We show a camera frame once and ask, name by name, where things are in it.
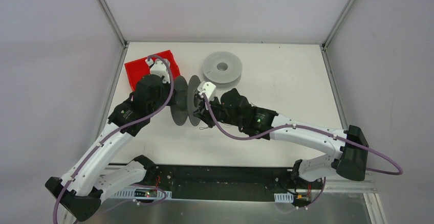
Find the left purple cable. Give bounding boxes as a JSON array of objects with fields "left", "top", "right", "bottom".
[{"left": 52, "top": 54, "right": 175, "bottom": 224}]

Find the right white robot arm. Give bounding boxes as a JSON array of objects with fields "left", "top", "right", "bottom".
[{"left": 193, "top": 88, "right": 368, "bottom": 188}]

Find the white perforated spool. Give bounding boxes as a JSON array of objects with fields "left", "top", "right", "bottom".
[{"left": 201, "top": 51, "right": 243, "bottom": 90}]

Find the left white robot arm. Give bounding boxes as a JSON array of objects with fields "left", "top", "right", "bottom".
[{"left": 45, "top": 74, "right": 175, "bottom": 223}]

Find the right white cable duct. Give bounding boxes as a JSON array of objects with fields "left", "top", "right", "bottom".
[{"left": 274, "top": 192, "right": 294, "bottom": 203}]

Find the left white cable duct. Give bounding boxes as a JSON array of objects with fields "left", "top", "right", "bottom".
[{"left": 111, "top": 188, "right": 172, "bottom": 200}]

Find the white cable duct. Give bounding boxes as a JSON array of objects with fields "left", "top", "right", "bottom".
[
  {"left": 111, "top": 188, "right": 172, "bottom": 200},
  {"left": 274, "top": 192, "right": 294, "bottom": 203}
]

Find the red plastic bin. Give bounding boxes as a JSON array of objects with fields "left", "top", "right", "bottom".
[{"left": 124, "top": 50, "right": 180, "bottom": 91}]

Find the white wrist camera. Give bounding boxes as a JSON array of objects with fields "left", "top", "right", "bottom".
[
  {"left": 197, "top": 81, "right": 216, "bottom": 101},
  {"left": 145, "top": 58, "right": 170, "bottom": 84}
]

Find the dark grey spool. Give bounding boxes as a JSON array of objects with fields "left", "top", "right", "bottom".
[{"left": 170, "top": 75, "right": 201, "bottom": 126}]

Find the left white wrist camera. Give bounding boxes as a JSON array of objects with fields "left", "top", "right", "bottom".
[{"left": 145, "top": 58, "right": 170, "bottom": 84}]

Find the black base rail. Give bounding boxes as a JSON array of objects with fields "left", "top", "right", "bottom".
[{"left": 143, "top": 165, "right": 323, "bottom": 202}]

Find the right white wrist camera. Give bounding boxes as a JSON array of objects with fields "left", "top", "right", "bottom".
[{"left": 197, "top": 81, "right": 216, "bottom": 101}]

